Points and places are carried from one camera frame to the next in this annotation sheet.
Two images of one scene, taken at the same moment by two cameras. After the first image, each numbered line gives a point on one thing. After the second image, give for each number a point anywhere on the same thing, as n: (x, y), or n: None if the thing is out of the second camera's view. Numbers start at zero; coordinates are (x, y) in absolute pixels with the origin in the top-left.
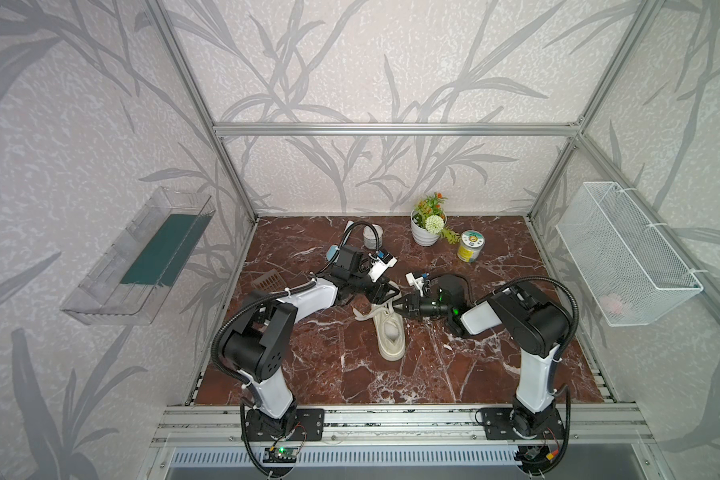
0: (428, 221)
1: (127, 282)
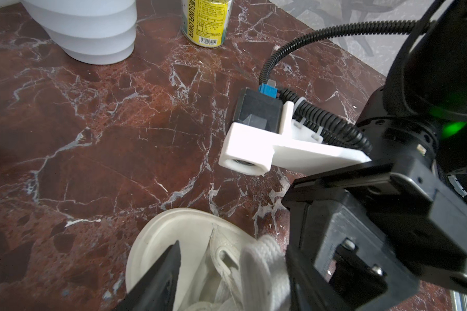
0: (95, 32)
1: None
